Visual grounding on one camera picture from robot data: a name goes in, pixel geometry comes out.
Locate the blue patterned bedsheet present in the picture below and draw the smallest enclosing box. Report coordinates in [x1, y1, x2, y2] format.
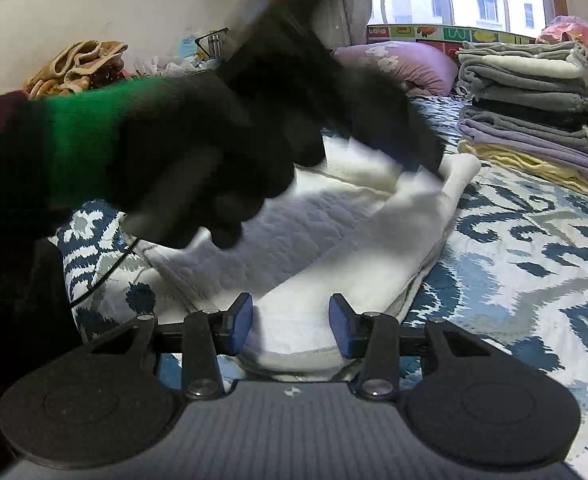
[48, 91, 588, 480]

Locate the person's left hand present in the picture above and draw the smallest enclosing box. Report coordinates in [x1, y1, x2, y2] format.
[118, 71, 327, 252]

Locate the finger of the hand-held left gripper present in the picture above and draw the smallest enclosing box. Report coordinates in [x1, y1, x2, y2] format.
[324, 80, 446, 182]

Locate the pink crumpled cloth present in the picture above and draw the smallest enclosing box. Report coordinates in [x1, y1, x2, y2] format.
[535, 16, 588, 69]

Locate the person's left forearm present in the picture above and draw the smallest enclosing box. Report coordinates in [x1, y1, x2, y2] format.
[0, 77, 175, 221]

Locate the white plastic bag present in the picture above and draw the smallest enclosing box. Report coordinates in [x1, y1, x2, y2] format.
[132, 54, 225, 80]

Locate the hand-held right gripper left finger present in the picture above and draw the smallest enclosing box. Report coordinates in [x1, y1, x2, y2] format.
[81, 292, 255, 402]

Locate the person's dark clothing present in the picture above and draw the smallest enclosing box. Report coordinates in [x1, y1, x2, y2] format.
[0, 200, 90, 480]

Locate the grey curtain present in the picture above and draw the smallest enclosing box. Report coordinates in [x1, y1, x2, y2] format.
[319, 0, 373, 52]

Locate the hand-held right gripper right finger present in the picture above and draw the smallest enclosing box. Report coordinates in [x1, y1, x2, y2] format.
[328, 294, 495, 397]

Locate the colourful printed board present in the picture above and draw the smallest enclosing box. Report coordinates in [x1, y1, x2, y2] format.
[366, 23, 538, 47]

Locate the beige floral cloth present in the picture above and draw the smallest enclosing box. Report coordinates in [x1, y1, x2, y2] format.
[24, 40, 130, 100]

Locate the stack of folded clothes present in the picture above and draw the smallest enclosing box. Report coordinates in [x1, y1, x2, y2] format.
[455, 39, 588, 202]

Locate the black metal rack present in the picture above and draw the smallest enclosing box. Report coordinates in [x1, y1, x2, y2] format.
[194, 27, 231, 62]

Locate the black cable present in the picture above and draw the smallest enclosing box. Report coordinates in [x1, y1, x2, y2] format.
[68, 236, 143, 307]

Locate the white quilted garment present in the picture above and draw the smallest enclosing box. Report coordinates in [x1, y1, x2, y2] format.
[124, 132, 483, 382]

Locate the pink floral pillow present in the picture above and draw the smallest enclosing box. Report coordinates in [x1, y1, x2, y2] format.
[331, 41, 460, 97]

